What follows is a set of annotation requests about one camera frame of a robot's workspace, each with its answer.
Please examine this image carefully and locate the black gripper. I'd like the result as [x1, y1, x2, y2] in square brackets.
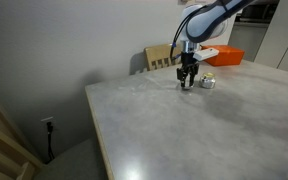
[176, 52, 199, 88]

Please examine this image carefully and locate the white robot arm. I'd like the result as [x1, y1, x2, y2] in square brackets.
[169, 0, 254, 89]

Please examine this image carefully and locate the silver round container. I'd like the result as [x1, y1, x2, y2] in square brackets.
[199, 73, 216, 89]

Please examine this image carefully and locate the orange cardboard box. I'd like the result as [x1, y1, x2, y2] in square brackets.
[202, 45, 245, 66]

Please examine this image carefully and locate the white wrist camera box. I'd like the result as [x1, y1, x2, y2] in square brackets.
[193, 48, 219, 61]

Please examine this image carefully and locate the wooden chair at wall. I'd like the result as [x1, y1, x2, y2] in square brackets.
[144, 44, 181, 71]

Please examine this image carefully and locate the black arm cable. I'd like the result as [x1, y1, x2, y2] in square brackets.
[169, 0, 230, 66]

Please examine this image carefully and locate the wall power outlet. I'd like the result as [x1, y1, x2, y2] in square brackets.
[40, 116, 54, 125]

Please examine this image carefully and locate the black power cord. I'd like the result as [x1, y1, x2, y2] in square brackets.
[45, 121, 56, 162]

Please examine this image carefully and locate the wooden shelf frame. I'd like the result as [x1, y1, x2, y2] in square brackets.
[0, 103, 44, 180]

